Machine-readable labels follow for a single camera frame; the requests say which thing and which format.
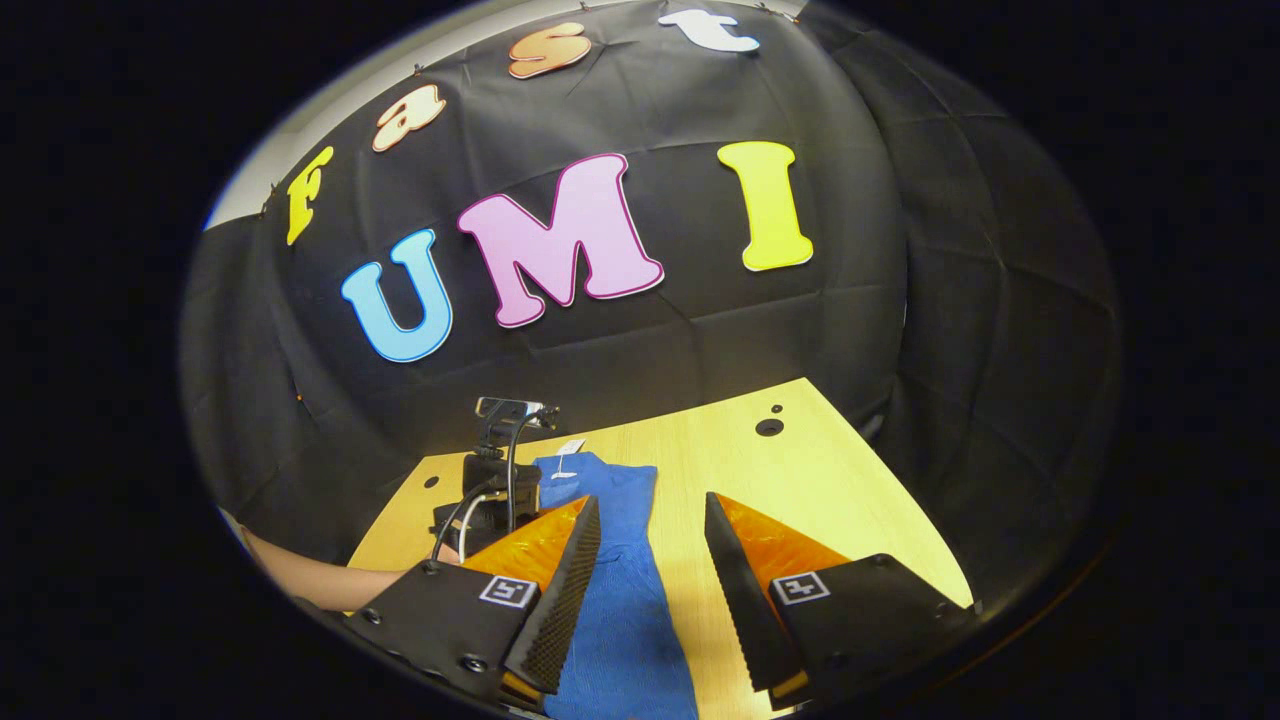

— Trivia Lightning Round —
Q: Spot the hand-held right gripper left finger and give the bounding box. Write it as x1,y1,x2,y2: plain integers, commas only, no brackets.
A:
343,494,603,713

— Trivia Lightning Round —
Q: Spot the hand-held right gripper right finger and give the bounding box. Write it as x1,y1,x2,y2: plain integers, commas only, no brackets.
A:
703,490,981,713

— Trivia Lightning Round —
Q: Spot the blue corduroy jacket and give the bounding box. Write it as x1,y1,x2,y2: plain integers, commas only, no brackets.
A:
535,440,701,720

